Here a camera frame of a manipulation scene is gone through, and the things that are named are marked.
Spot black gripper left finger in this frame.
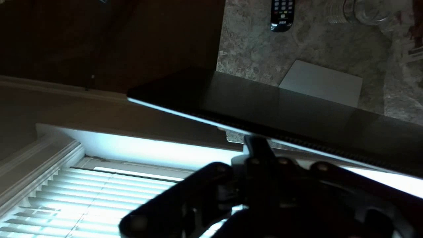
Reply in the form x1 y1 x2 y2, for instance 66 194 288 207
118 135 262 238

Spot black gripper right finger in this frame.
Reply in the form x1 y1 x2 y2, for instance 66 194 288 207
210 135 423 238

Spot black screen television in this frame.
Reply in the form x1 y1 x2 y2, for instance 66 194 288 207
126 58 423 178

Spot large white window blinds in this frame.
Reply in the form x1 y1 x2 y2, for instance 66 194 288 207
0 164 186 238

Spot black remote control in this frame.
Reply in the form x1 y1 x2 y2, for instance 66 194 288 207
268 0 296 33

